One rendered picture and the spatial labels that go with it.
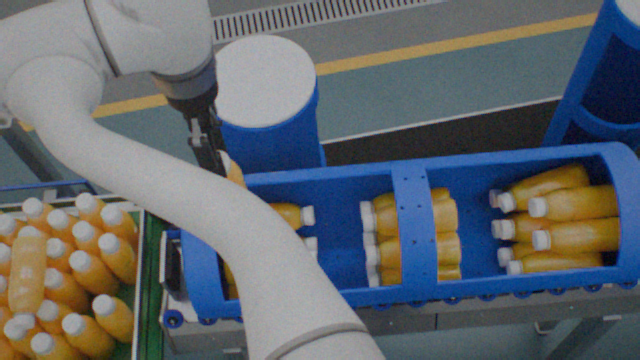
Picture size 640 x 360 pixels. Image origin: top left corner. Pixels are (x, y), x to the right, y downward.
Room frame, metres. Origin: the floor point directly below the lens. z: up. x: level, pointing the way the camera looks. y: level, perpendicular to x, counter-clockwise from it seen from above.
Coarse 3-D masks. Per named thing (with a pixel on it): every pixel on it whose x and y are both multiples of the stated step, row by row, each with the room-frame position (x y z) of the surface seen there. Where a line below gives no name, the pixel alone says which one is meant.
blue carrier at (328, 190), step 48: (288, 192) 0.70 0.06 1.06; (336, 192) 0.69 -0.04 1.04; (384, 192) 0.68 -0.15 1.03; (480, 192) 0.66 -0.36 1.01; (624, 192) 0.51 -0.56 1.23; (192, 240) 0.54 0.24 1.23; (336, 240) 0.61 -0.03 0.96; (480, 240) 0.57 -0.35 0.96; (624, 240) 0.44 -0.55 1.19; (192, 288) 0.46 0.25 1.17; (336, 288) 0.50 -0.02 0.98; (384, 288) 0.43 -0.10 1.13; (432, 288) 0.42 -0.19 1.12; (480, 288) 0.41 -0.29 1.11; (528, 288) 0.40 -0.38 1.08
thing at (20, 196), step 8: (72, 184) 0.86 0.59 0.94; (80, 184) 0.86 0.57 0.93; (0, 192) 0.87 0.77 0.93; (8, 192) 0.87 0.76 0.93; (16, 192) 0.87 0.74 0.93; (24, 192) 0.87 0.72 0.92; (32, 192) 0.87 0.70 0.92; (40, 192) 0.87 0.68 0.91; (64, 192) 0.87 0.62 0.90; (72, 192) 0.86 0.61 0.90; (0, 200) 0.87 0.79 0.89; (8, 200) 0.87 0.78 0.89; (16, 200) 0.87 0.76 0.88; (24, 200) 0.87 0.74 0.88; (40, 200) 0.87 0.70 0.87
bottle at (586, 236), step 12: (552, 228) 0.51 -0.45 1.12; (564, 228) 0.50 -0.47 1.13; (576, 228) 0.49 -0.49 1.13; (588, 228) 0.49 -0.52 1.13; (600, 228) 0.49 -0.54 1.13; (612, 228) 0.48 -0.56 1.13; (552, 240) 0.48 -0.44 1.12; (564, 240) 0.48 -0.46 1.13; (576, 240) 0.47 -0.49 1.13; (588, 240) 0.47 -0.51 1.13; (600, 240) 0.47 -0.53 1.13; (612, 240) 0.46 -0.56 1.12; (564, 252) 0.46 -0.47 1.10; (576, 252) 0.46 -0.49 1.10; (588, 252) 0.46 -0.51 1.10; (600, 252) 0.45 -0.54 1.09
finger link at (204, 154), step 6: (204, 138) 0.52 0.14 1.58; (192, 144) 0.52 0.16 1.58; (204, 144) 0.52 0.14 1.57; (210, 144) 0.53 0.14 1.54; (192, 150) 0.52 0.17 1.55; (198, 150) 0.52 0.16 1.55; (204, 150) 0.52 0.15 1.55; (210, 150) 0.53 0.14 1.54; (198, 156) 0.52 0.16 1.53; (204, 156) 0.52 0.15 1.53; (210, 156) 0.52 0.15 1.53; (198, 162) 0.52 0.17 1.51; (204, 162) 0.52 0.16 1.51; (210, 162) 0.52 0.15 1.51; (216, 162) 0.53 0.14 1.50; (216, 168) 0.53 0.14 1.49
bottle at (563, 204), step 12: (552, 192) 0.57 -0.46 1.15; (564, 192) 0.56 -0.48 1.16; (576, 192) 0.56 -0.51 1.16; (588, 192) 0.56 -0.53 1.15; (600, 192) 0.56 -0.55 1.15; (612, 192) 0.55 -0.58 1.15; (552, 204) 0.54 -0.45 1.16; (564, 204) 0.54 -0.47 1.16; (576, 204) 0.53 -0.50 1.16; (588, 204) 0.53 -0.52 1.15; (600, 204) 0.53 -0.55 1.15; (612, 204) 0.53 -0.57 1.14; (552, 216) 0.52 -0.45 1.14; (564, 216) 0.52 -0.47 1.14; (576, 216) 0.52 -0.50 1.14; (588, 216) 0.52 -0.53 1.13; (600, 216) 0.52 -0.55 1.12; (612, 216) 0.52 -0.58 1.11
